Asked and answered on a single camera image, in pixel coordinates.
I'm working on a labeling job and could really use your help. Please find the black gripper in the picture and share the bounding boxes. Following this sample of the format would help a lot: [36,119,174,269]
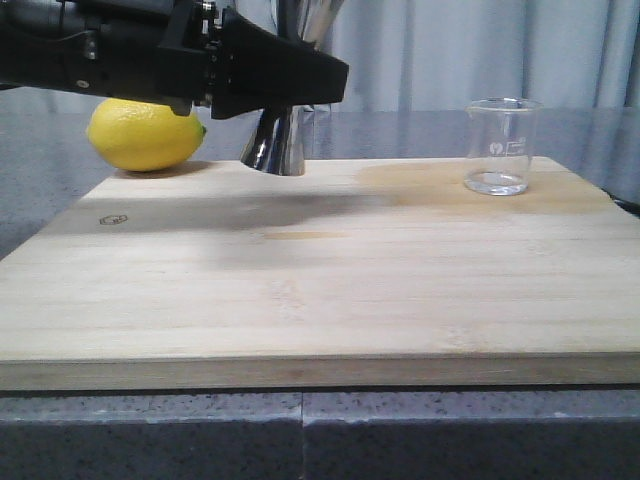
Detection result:
[54,1,349,120]

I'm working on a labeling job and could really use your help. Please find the steel jigger measuring cup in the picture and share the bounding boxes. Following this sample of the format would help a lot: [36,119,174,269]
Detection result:
[240,1,343,176]

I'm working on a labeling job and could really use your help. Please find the clear glass shaker cup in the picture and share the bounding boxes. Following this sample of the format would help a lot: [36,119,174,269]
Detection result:
[464,98,541,196]

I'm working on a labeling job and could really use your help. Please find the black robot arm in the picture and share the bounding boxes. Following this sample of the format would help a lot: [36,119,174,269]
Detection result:
[1,1,349,120]

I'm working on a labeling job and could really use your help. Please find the yellow lemon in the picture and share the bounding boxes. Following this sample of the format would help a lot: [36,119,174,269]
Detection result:
[86,98,207,172]

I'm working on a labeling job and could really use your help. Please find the grey curtain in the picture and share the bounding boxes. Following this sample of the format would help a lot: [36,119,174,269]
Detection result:
[0,0,640,116]

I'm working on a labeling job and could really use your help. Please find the wooden cutting board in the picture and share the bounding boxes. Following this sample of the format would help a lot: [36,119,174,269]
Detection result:
[1,157,639,391]

